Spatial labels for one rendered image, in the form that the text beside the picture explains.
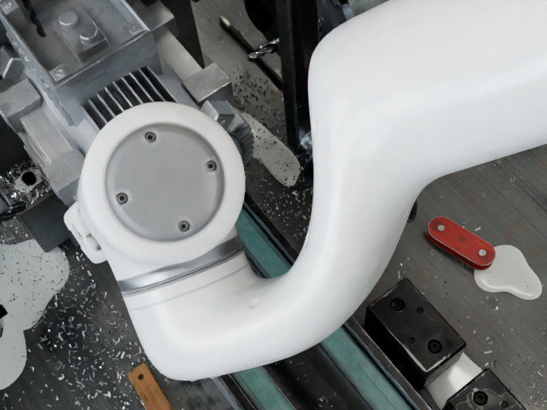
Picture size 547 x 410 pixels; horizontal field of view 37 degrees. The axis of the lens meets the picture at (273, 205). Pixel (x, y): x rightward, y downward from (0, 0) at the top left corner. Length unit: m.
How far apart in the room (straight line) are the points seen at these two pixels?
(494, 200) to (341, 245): 0.67
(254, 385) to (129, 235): 0.44
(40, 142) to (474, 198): 0.53
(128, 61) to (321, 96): 0.40
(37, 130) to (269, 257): 0.27
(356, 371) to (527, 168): 0.39
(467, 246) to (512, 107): 0.65
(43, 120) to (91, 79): 0.09
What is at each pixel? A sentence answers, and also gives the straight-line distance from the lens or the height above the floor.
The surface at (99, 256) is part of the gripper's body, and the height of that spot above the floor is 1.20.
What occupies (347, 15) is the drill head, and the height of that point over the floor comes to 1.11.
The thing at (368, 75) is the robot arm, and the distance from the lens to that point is 0.37.
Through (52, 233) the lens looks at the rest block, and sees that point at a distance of 1.03.
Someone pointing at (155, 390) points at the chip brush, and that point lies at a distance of 0.96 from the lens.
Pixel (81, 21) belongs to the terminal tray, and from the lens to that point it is 0.81.
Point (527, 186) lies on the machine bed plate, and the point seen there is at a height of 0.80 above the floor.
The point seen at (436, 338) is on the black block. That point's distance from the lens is 0.91.
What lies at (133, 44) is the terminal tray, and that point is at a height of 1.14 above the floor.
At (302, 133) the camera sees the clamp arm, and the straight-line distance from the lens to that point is 0.81.
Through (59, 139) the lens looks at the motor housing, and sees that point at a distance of 0.81.
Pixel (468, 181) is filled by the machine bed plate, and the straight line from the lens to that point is 1.06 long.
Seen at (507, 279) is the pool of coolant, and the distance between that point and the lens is 1.01.
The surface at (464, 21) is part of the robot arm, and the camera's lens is 0.36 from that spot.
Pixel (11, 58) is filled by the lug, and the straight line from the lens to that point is 0.85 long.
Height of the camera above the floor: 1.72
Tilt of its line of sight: 63 degrees down
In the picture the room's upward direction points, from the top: 7 degrees counter-clockwise
